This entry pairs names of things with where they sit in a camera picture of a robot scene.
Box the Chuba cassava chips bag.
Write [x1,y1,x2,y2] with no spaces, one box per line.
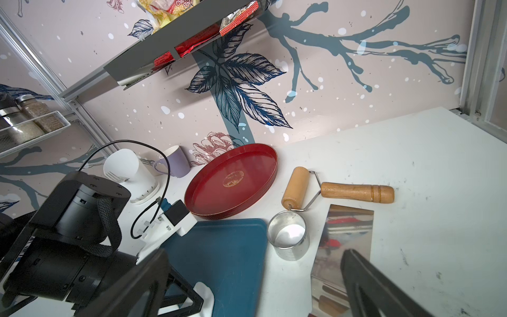
[136,0,201,30]

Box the white cutlery holder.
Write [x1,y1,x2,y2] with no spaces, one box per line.
[103,149,161,205]

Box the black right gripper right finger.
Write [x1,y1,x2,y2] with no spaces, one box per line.
[341,249,432,317]

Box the purple mug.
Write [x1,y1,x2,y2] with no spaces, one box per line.
[154,145,191,178]

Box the wooden dough roller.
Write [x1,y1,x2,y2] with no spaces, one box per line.
[281,166,395,212]

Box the teal cutting board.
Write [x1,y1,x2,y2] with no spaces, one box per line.
[161,219,267,316]

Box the spice jar dark lid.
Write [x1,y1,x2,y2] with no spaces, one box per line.
[1,106,45,145]

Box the aluminium frame post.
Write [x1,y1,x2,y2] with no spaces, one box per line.
[1,10,111,147]

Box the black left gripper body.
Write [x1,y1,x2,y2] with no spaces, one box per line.
[158,267,204,317]

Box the clear wire wall shelf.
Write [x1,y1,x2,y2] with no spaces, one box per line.
[1,110,71,158]

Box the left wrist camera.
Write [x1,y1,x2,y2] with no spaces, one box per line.
[136,199,198,264]

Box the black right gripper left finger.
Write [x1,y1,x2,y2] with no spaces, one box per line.
[75,250,170,317]

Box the metal spatula wooden handle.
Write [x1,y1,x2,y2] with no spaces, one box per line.
[310,205,374,316]

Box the white dough piece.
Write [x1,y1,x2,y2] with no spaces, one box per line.
[158,282,215,317]

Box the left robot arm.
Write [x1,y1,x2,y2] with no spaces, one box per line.
[1,171,205,316]

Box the spice jar silver lid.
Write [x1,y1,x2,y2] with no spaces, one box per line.
[15,94,65,133]

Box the red round tray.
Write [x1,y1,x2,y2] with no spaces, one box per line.
[184,143,278,220]

